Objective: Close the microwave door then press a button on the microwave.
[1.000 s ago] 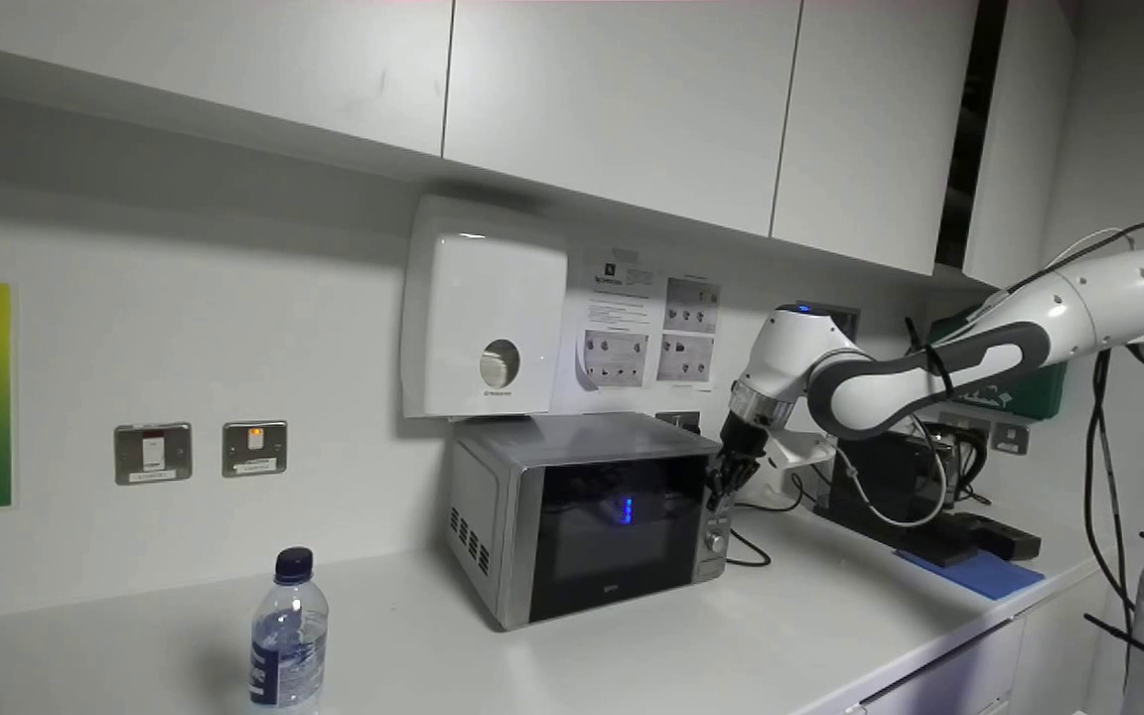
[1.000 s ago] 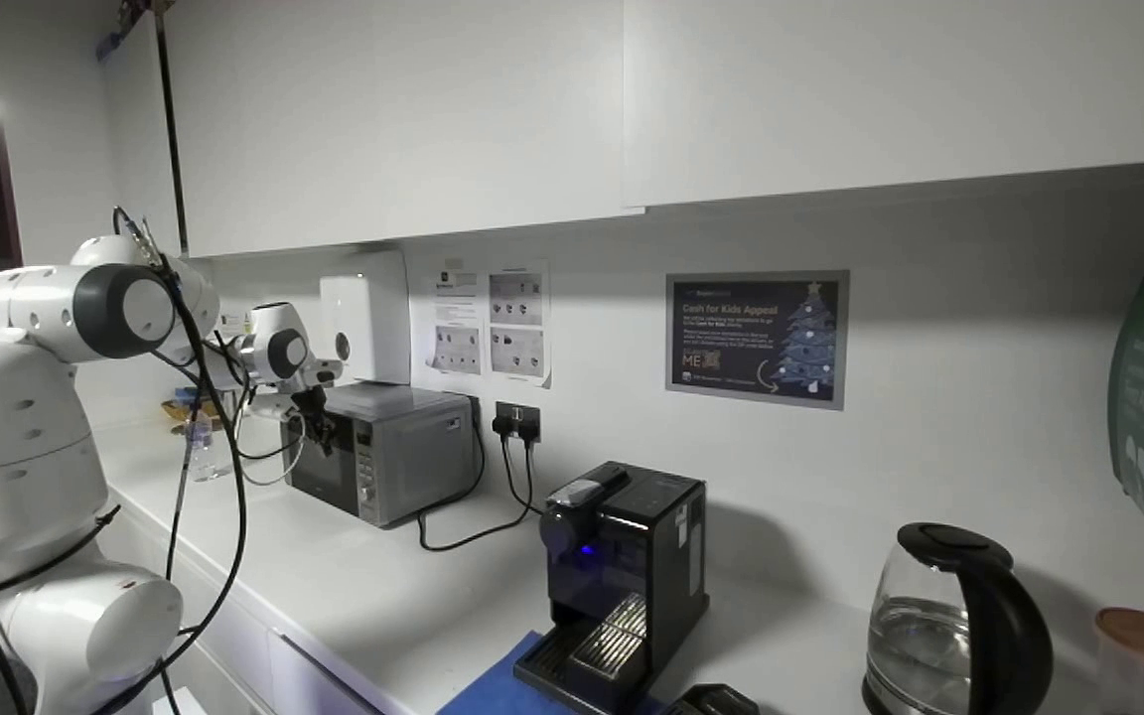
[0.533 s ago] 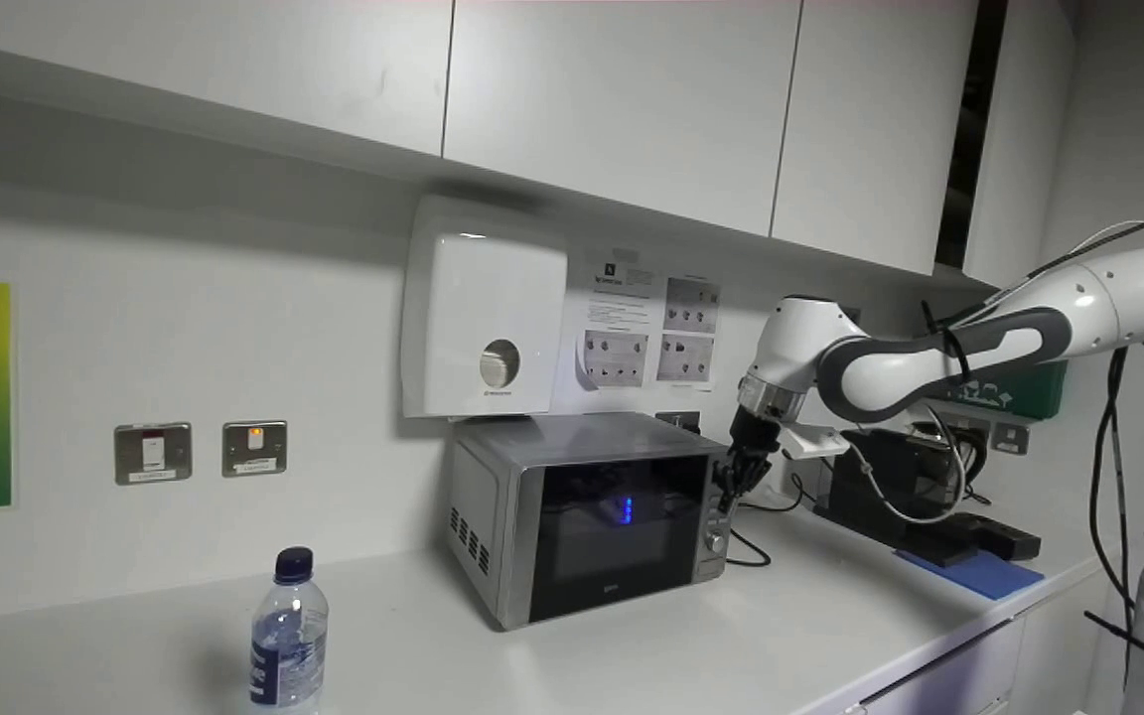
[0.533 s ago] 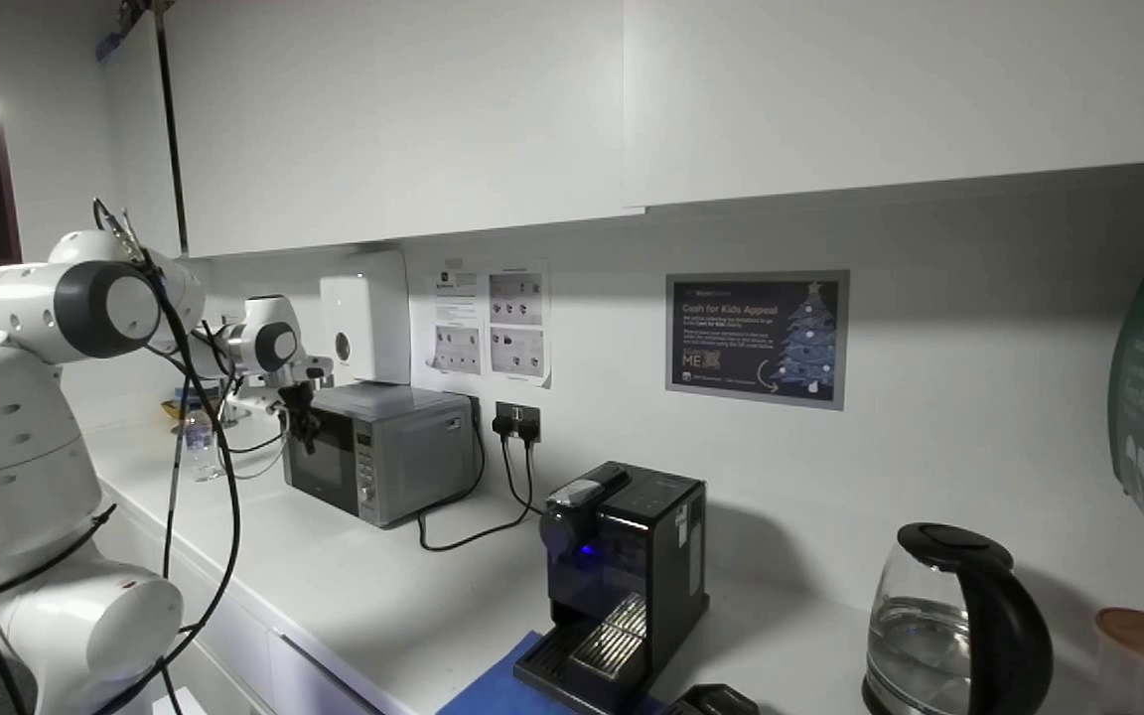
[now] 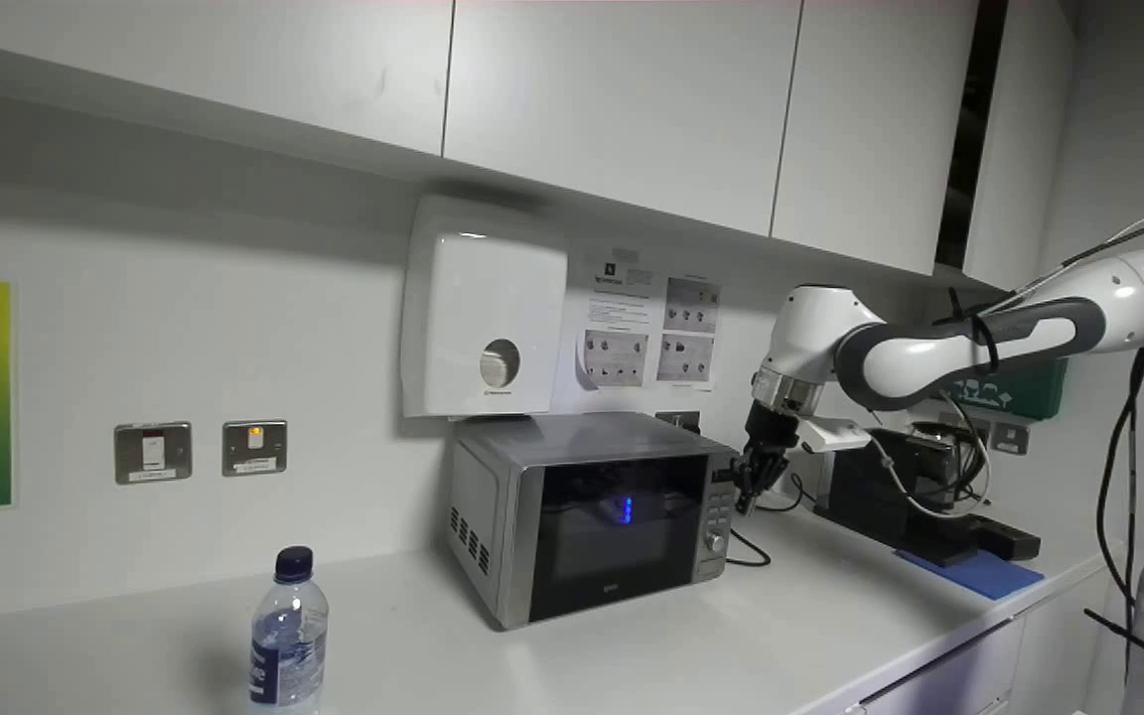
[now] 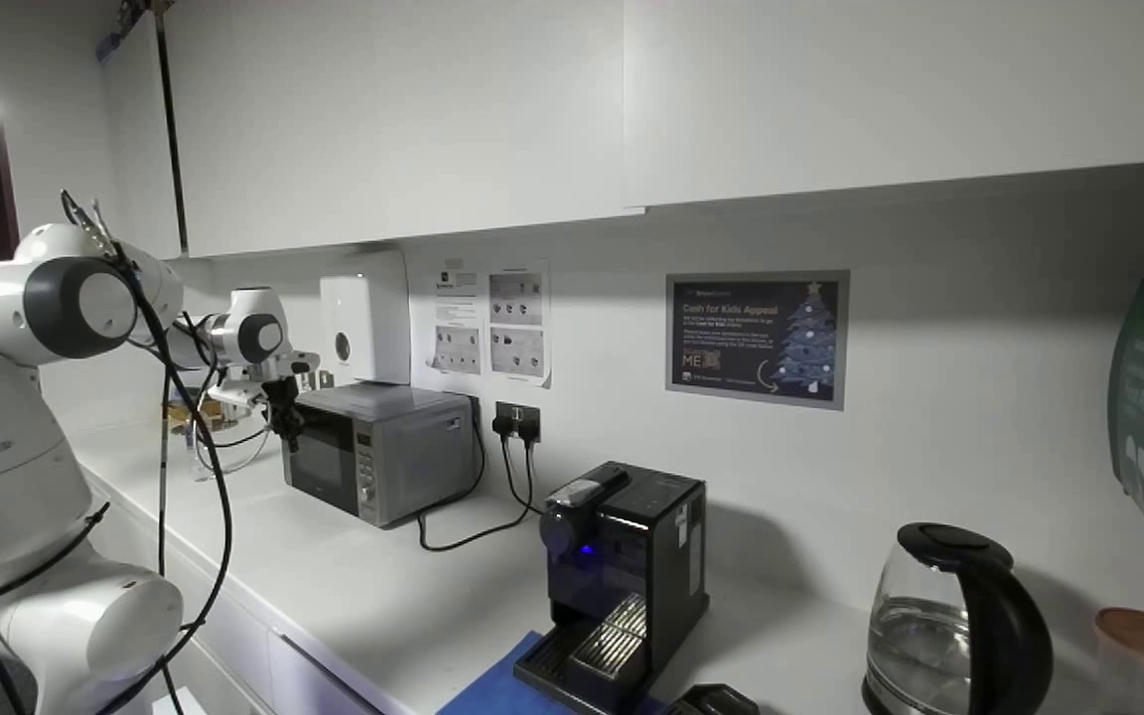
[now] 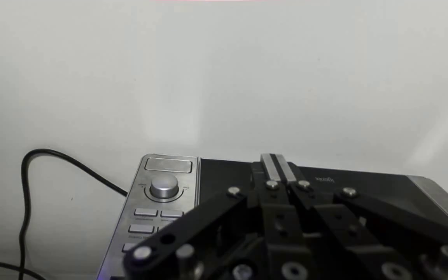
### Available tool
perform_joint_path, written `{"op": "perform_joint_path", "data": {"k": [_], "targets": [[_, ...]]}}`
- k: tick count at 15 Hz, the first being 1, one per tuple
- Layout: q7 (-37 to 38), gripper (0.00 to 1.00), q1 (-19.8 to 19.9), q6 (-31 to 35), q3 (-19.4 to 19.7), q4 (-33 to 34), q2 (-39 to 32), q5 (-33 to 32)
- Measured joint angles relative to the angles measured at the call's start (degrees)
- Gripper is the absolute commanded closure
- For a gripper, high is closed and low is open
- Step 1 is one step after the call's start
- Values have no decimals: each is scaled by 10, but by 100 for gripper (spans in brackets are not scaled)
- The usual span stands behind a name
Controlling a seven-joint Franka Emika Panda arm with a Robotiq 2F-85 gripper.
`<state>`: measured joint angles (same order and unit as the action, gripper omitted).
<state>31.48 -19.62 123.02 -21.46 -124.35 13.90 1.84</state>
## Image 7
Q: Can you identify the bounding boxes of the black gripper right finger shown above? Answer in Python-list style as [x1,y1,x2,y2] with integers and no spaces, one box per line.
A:
[273,152,448,280]

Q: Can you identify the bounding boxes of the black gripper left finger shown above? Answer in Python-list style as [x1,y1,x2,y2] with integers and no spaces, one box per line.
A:
[123,152,315,280]

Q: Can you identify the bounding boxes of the black glass microwave door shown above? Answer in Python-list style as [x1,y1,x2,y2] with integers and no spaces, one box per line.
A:
[198,157,445,230]

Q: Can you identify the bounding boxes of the silver microwave oven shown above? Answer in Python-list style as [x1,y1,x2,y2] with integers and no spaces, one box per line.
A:
[97,152,448,280]

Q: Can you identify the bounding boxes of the black power cable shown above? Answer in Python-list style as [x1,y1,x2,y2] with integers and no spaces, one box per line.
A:
[18,148,131,280]
[0,256,47,280]

